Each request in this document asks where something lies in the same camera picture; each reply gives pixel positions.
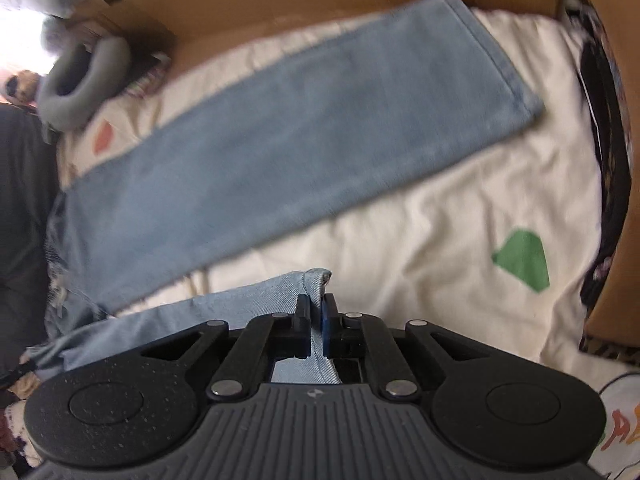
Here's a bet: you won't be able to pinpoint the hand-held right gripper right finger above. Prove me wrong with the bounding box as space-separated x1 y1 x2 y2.
321 294 526 402

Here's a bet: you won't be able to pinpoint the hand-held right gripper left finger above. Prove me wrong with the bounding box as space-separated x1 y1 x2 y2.
141 294 312 401

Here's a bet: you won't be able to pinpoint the light blue denim jeans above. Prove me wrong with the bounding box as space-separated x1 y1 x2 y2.
20 0 547 386

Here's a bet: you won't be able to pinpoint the cream printed bedsheet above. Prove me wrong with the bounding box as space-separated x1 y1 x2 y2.
55 7 626 391

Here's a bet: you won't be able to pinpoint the colourful patterned cloth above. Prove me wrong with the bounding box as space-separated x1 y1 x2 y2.
122 54 173 98

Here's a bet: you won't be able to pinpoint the dark grey cloth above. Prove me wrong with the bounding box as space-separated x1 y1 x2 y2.
0 104 63 356

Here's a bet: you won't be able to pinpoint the white printed cloth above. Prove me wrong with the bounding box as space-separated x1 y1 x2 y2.
597 372 640 480

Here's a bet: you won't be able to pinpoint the black patterned cloth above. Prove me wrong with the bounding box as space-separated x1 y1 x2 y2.
565 0 633 356

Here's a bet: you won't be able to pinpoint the brown plush toy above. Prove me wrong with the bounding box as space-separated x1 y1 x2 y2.
1 70 42 110

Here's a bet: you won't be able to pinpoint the grey fluffy ball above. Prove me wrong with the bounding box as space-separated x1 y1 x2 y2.
42 15 77 52

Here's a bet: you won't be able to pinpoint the grey ring cushion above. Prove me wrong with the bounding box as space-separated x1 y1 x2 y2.
37 36 133 132

